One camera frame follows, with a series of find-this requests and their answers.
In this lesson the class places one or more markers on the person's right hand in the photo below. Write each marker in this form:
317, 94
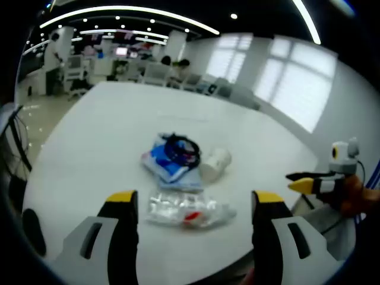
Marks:
354, 196

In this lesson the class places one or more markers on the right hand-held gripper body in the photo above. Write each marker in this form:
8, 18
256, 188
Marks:
344, 160

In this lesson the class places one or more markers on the grey sofa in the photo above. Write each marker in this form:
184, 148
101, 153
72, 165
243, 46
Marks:
237, 93

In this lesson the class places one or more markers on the small window with blinds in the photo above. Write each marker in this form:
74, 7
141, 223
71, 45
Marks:
230, 59

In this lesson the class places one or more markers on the small bright blue packet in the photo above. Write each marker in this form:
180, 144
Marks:
155, 158

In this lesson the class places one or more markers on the white slatted chair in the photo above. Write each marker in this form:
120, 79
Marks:
155, 74

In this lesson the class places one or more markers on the black round object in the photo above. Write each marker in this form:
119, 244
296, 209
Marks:
34, 231

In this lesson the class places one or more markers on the white panel on black frame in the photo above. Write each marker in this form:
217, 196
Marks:
13, 139

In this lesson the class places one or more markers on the white slatted cart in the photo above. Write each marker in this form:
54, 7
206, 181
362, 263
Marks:
75, 71

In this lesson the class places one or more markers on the black table leg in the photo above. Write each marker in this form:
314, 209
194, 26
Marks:
308, 201

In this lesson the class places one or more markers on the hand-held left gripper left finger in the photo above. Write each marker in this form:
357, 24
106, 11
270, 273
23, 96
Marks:
118, 237

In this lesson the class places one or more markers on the white round table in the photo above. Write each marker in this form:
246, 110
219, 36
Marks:
118, 133

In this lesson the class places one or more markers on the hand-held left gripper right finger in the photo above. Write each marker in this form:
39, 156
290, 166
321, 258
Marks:
267, 237

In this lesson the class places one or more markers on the white paper cup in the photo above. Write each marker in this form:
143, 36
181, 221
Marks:
215, 164

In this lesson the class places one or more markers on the person's left hand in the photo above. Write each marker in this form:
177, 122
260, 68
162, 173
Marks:
249, 277

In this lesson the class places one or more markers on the lit monitor screen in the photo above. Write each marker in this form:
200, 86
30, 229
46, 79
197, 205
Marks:
121, 51

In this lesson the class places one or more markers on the curved ceiling light strip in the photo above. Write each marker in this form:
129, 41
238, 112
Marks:
127, 10

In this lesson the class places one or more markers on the clear plastic water bottle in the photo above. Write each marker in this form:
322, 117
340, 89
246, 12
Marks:
184, 209

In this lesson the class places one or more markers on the large window with blinds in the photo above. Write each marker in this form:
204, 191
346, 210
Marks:
297, 83

